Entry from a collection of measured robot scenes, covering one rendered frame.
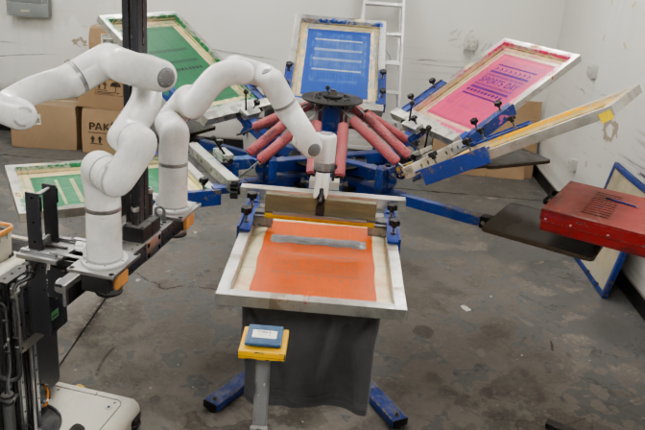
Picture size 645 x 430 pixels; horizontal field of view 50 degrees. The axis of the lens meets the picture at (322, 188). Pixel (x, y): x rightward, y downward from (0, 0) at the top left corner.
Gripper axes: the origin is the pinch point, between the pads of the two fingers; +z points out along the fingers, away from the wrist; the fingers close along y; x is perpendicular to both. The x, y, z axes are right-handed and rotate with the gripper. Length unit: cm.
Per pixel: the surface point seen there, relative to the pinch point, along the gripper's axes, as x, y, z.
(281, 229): -14.2, -10.0, 14.1
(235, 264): -25.9, 30.3, 10.8
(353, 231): 13.8, -14.2, 13.8
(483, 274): 111, -187, 108
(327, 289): 5.2, 35.5, 14.1
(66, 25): -257, -422, 2
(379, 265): 22.9, 14.2, 13.8
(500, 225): 76, -36, 14
